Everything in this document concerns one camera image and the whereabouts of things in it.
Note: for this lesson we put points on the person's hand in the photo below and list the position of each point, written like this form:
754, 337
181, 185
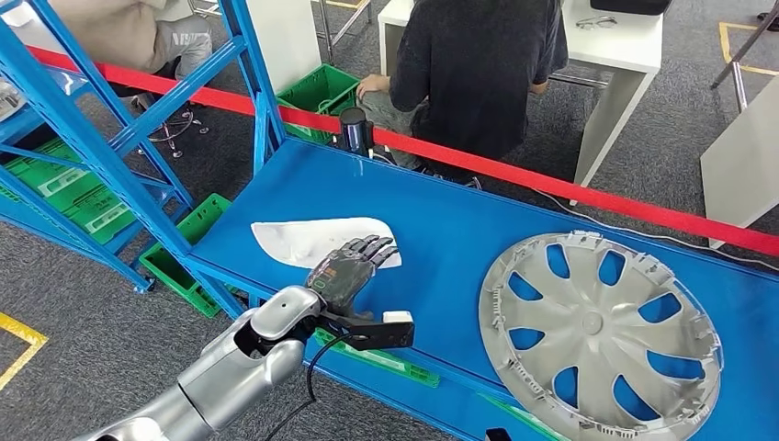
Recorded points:
372, 86

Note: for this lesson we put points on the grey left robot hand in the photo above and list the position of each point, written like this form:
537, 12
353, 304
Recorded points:
344, 274

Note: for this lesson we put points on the white plastic car part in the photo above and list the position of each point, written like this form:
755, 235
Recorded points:
292, 240

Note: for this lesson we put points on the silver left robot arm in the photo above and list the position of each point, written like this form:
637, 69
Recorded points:
243, 371

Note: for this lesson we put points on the black robot body part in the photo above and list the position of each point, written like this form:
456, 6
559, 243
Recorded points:
498, 434

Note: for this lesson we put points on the open green plastic crate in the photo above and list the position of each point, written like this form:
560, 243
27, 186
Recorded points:
316, 85
170, 277

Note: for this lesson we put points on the chrome table legs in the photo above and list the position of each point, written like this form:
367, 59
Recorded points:
324, 24

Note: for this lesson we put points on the green folding plastic crate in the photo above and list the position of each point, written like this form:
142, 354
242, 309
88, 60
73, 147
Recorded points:
523, 423
79, 207
36, 161
377, 360
9, 195

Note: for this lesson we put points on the blue metal shelving rack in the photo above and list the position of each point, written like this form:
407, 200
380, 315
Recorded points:
438, 243
121, 268

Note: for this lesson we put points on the white desk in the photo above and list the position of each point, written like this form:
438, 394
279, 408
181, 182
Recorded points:
621, 48
742, 170
286, 36

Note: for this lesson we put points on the person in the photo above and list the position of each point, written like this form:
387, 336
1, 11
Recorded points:
121, 30
475, 73

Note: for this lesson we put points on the red barrier belt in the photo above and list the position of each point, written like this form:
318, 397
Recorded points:
548, 182

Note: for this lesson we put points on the black office chair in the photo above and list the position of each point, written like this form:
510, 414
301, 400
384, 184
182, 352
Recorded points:
159, 76

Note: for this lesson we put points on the eyeglasses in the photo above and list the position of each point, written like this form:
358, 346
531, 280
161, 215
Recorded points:
579, 24

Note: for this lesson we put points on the silver wheel hubcap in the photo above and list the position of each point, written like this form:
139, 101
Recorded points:
590, 322
9, 100

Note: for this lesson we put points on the black case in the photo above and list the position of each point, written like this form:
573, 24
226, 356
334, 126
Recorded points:
630, 6

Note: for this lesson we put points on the yellow floor tape square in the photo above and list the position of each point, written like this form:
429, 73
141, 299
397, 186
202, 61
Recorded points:
27, 330

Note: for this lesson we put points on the black barrier post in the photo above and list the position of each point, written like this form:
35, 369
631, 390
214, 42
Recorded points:
356, 131

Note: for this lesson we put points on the steel table frame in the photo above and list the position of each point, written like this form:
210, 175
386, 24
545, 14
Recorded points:
738, 85

